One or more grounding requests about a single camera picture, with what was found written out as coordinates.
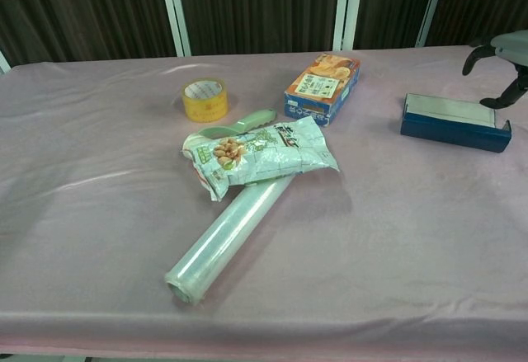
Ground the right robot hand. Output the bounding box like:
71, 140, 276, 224
461, 30, 528, 110

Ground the blue glasses case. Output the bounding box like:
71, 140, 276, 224
399, 92, 512, 153

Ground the orange and blue snack box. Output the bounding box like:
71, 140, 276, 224
283, 52, 361, 127

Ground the green lint roller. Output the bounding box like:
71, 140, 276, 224
196, 108, 277, 139

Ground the peanut snack bag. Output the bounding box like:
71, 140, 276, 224
181, 115, 341, 202

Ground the yellow packing tape roll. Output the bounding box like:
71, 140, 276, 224
181, 78, 229, 123

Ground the clear cling film roll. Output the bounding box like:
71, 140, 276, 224
164, 175, 295, 306

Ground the pink tablecloth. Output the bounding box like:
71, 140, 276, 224
0, 44, 528, 357

